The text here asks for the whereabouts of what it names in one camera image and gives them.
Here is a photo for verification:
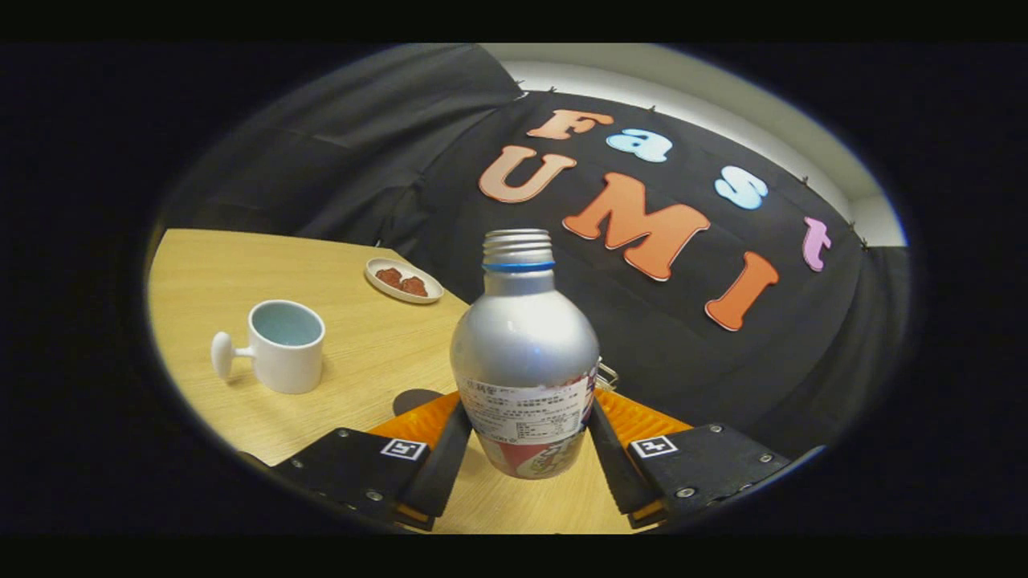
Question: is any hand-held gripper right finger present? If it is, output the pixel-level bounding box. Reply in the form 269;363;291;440
589;389;792;529

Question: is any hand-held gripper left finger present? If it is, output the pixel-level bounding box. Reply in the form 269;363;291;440
269;391;473;532

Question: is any dark round coaster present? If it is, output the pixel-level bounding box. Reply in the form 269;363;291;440
392;389;444;417

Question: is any silver juice bottle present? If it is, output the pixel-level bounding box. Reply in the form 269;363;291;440
450;229;601;480

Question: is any white cup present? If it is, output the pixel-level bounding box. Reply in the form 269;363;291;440
210;299;326;395

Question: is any white round plate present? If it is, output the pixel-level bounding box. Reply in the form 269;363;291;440
365;258;445;305

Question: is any wooden table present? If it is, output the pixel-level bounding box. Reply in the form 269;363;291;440
147;229;643;535

